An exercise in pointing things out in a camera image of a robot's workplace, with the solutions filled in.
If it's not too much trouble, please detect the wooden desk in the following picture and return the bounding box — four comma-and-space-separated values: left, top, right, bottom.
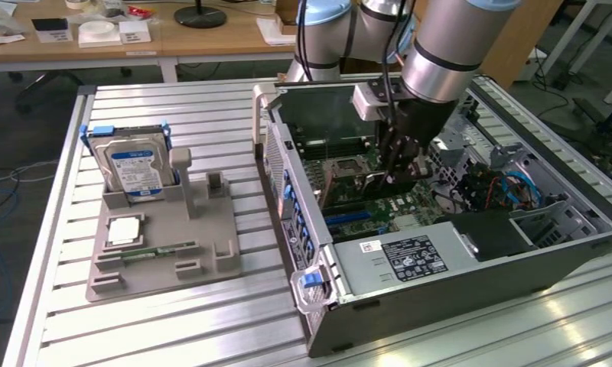
0, 0, 300, 73

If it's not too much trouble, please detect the wooden cabinet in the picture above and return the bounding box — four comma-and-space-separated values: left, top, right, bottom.
482, 0, 566, 91

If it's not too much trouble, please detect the clear plastic bag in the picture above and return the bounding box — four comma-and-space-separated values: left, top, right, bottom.
0, 0, 32, 36

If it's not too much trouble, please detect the silver CPU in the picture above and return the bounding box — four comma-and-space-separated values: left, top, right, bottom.
107, 218, 146, 246

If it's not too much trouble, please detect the grey metal disk bay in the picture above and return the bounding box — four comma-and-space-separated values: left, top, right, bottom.
509, 197, 574, 248

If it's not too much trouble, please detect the plain white box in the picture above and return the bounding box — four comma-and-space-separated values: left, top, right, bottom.
119, 20, 152, 45

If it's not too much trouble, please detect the red wire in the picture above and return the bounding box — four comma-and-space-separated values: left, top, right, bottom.
481, 172, 509, 209

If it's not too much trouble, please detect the green motherboard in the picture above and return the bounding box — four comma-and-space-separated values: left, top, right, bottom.
291, 125, 454, 242

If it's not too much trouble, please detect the grey case latch blue tab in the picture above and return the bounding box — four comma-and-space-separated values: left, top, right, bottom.
288, 266, 335, 314

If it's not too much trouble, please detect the green RAM stick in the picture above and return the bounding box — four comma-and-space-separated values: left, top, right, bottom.
120, 245, 180, 261

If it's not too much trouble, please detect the black open PC case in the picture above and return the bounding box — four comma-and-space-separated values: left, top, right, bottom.
252, 73, 612, 359

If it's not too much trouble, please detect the black office chair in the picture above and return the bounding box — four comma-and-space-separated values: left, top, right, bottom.
7, 67, 134, 114

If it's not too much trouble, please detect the grey parts rack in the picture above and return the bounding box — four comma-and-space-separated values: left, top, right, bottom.
84, 148, 244, 304

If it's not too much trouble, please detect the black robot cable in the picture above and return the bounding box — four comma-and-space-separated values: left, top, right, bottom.
294, 0, 315, 83

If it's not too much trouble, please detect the white stacked booklet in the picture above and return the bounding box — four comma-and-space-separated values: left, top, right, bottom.
255, 16, 298, 47

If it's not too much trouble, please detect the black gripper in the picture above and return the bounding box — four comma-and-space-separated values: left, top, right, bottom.
377, 95, 462, 192

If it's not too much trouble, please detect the black and white box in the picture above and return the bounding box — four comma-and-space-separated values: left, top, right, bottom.
31, 18, 74, 44

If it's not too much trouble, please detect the white box with round dish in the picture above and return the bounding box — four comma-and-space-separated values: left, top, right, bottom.
76, 20, 123, 49

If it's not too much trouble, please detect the red packet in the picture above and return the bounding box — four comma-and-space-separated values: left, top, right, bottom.
124, 2, 154, 19

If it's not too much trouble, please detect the hard disk in blue caddy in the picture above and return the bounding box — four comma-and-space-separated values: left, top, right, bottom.
80, 121, 179, 199

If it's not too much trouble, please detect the dark hinged case panel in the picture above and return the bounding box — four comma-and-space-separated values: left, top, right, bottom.
267, 84, 378, 141

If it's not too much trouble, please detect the grey power supply unit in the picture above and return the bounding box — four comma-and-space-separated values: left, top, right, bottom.
330, 220, 485, 304

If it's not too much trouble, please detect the black RAM slot bank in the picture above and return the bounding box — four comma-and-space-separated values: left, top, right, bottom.
299, 136, 371, 161

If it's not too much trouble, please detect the brown cardboard box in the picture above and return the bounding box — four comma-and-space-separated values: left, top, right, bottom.
274, 0, 303, 27

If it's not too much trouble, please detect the blue wire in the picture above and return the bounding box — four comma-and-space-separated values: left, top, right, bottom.
503, 171, 543, 210

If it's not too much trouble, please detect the blue expansion slot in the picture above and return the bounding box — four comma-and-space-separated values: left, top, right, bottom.
324, 211, 373, 227

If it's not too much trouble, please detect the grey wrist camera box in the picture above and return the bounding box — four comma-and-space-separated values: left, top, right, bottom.
351, 81, 407, 122

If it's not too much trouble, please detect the black round lamp base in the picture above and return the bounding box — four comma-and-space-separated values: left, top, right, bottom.
174, 0, 230, 28

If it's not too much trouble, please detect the white desk frame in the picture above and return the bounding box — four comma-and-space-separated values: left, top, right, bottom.
538, 0, 612, 105

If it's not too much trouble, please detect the CPU socket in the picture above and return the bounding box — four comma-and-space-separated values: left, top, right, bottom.
331, 157, 371, 179

